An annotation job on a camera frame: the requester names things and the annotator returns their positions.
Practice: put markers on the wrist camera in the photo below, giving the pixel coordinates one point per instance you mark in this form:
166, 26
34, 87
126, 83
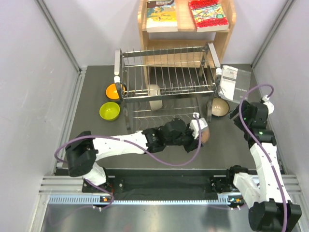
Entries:
197, 124
265, 100

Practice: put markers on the orange bowl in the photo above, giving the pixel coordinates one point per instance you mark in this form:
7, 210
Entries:
111, 93

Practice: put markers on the red cover book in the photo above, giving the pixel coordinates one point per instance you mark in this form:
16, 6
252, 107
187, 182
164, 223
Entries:
208, 15

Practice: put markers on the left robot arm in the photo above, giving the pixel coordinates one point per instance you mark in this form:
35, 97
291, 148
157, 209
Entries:
83, 152

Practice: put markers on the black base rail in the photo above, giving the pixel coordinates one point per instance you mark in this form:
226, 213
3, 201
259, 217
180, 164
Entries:
167, 184

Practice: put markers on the pink speckled bowl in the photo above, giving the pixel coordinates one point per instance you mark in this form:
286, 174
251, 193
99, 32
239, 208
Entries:
205, 135

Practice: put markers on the small teal blue bowl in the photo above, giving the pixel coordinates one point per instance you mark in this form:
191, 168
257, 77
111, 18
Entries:
218, 107

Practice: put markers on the yellow cover book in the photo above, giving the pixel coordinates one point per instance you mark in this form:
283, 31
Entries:
161, 16

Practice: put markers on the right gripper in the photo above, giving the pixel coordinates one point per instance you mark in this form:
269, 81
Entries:
245, 107

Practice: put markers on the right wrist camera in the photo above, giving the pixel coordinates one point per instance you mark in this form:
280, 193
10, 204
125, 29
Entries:
265, 100

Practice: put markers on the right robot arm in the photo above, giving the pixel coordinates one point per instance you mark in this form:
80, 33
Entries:
270, 206

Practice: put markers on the steel two-tier dish rack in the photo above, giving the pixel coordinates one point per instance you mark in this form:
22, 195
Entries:
156, 86

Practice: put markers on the wooden shelf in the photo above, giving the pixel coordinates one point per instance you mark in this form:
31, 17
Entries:
186, 35

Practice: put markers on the lime green bowl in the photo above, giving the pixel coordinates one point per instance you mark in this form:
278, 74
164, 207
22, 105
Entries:
109, 111

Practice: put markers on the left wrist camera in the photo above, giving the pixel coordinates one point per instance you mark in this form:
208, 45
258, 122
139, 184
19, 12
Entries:
197, 124

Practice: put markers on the grey booklet in plastic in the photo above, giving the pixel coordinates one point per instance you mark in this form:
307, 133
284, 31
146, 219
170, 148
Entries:
234, 83

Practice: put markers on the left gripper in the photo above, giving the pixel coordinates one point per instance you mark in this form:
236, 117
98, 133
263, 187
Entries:
193, 144

